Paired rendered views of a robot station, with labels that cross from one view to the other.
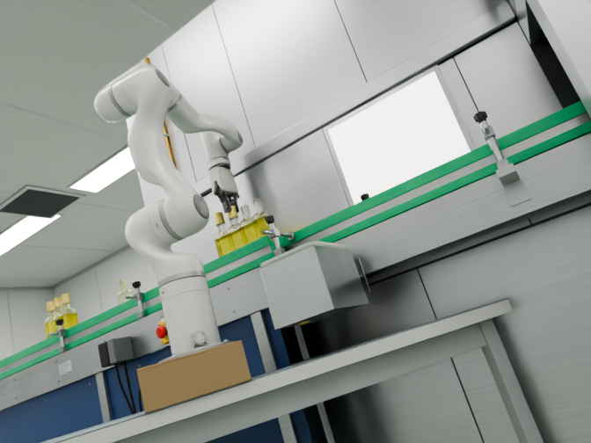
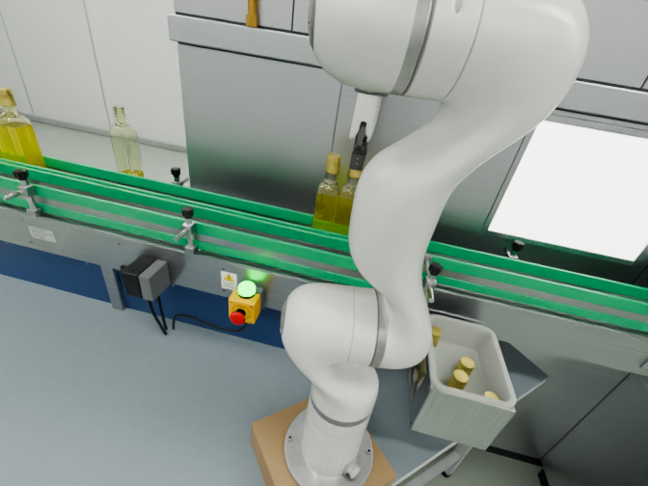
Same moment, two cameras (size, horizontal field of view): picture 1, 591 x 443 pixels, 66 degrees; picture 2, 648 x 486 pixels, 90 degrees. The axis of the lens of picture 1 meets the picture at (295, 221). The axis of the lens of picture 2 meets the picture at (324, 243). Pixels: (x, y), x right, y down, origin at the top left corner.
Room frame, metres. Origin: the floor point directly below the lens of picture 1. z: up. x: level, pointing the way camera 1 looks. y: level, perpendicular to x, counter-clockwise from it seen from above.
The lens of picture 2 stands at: (0.82, 0.52, 1.58)
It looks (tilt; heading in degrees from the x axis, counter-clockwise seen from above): 32 degrees down; 340
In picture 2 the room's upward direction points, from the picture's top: 9 degrees clockwise
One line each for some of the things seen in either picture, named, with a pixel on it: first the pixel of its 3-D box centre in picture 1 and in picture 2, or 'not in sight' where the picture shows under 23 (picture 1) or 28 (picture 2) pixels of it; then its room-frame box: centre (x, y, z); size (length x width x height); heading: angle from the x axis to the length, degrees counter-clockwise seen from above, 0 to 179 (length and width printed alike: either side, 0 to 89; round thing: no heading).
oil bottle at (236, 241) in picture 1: (243, 252); (345, 221); (1.55, 0.21, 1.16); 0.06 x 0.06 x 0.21; 63
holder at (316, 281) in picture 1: (319, 286); (450, 368); (1.22, -0.01, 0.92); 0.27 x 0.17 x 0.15; 154
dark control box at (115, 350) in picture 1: (116, 352); (147, 278); (1.58, 0.73, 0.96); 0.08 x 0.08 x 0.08; 64
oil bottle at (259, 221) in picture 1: (268, 240); not in sight; (1.49, 0.11, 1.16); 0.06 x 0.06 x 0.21; 63
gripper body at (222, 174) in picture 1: (222, 180); (366, 113); (1.55, 0.21, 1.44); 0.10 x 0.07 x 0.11; 153
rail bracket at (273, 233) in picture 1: (279, 236); (427, 280); (1.33, 0.06, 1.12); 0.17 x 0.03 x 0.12; 154
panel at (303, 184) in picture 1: (333, 173); (496, 175); (1.50, -0.18, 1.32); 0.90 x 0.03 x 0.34; 64
